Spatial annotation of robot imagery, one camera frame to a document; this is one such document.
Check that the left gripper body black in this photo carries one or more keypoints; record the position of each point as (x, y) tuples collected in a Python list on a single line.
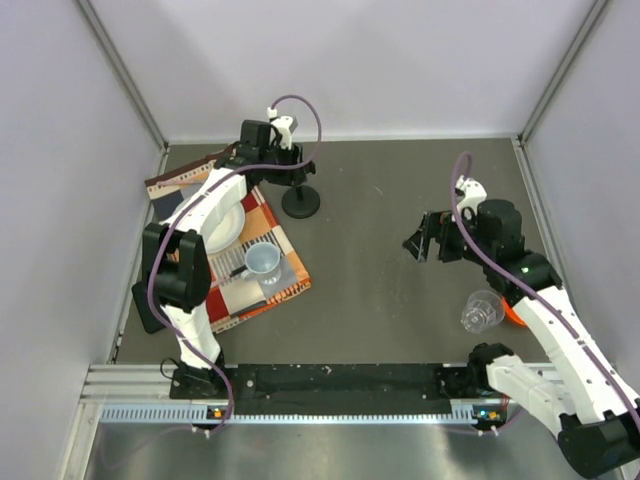
[(279, 156)]

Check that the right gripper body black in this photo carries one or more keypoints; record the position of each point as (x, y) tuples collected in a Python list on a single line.
[(453, 242)]

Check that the black phone stand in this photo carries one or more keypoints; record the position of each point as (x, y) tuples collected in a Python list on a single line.
[(301, 202)]

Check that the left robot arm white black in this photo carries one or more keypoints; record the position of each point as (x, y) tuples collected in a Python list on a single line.
[(175, 265)]

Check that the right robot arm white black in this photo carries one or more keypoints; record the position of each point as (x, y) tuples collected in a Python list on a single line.
[(593, 415)]

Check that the clear plastic cup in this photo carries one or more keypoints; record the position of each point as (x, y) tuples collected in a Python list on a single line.
[(482, 311)]

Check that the orange bowl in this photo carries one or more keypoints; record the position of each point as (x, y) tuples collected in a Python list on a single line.
[(511, 315)]

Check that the white plate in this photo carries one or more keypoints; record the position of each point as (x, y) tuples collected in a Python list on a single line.
[(228, 230)]

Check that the light blue cup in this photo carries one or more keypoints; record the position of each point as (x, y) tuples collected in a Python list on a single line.
[(263, 262)]

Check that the patterned orange red cloth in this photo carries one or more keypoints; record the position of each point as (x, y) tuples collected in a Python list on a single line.
[(238, 300)]

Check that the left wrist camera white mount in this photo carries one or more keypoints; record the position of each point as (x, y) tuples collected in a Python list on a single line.
[(283, 128)]

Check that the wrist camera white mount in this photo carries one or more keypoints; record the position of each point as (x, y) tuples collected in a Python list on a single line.
[(469, 194), (283, 128)]

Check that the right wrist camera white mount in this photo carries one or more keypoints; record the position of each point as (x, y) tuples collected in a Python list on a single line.
[(469, 194)]

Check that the knife with black handle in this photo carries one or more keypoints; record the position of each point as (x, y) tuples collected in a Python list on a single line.
[(241, 272)]

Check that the slotted grey cable duct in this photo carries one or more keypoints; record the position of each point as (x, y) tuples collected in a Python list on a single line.
[(460, 414)]

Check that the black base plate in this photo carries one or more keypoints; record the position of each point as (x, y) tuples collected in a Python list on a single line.
[(352, 388)]

